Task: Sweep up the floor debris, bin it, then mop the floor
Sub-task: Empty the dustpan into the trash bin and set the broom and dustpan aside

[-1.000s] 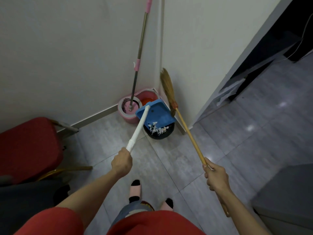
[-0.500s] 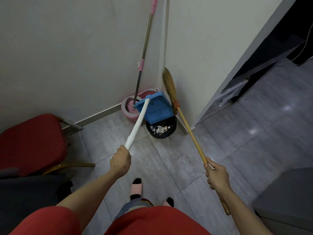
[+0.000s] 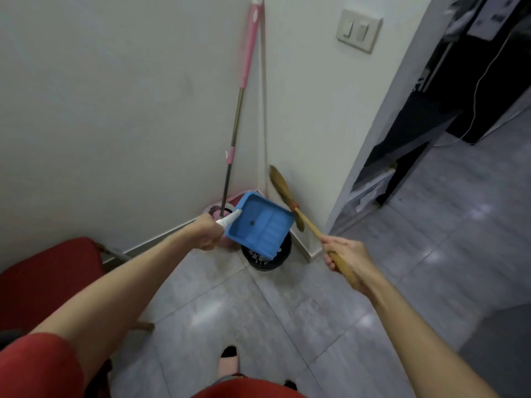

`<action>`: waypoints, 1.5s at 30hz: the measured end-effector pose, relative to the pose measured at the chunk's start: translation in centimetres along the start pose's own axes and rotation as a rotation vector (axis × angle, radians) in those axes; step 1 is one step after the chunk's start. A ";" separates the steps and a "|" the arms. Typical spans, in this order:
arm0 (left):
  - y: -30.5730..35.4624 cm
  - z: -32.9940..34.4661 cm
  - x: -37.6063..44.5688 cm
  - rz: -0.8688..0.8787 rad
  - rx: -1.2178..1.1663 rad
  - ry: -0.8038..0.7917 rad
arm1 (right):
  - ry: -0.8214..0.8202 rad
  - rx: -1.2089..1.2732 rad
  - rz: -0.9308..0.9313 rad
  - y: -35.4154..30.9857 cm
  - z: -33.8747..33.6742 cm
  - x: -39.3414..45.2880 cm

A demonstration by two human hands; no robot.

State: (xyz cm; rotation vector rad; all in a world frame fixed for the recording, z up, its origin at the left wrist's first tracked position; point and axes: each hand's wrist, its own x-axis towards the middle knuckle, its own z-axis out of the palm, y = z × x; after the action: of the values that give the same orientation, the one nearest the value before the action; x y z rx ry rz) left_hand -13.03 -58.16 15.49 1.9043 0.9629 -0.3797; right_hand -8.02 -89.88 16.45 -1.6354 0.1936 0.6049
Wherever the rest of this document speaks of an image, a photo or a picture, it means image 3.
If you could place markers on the person's left pink slipper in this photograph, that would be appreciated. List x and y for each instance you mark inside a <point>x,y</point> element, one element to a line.
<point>230,366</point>

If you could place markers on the pink mop bucket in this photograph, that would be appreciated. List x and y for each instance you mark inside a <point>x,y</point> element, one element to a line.
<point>237,198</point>

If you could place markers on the red chair gold frame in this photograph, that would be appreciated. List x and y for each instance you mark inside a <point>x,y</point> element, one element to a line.
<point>45,277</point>

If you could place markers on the white light switch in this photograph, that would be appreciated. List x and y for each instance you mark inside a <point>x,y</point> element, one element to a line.
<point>359,31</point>

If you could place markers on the pink spin mop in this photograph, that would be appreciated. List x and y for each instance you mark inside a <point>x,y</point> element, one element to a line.
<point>251,41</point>

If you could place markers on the person's left forearm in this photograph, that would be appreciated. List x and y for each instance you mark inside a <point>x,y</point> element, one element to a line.
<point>124,294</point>

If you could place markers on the person's right forearm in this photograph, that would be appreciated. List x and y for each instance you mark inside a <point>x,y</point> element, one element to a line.
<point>423,352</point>

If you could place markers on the person's black sock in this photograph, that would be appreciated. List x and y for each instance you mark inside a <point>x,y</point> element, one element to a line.
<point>290,385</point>
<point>229,351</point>

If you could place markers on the person's right hand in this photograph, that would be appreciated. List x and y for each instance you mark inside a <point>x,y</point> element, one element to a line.
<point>352,261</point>

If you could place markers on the blue plastic dustpan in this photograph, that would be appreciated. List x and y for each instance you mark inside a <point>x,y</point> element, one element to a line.
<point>274,227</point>

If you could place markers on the person's right black sock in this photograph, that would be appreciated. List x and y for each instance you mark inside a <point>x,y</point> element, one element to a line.
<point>290,385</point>

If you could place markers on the person's left hand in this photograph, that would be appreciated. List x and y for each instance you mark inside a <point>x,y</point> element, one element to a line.
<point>205,236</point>

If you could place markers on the person's left black sock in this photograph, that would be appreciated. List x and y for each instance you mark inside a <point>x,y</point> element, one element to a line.
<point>229,351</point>

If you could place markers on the black trash bin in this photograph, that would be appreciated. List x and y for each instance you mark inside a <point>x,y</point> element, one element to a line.
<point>265,265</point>

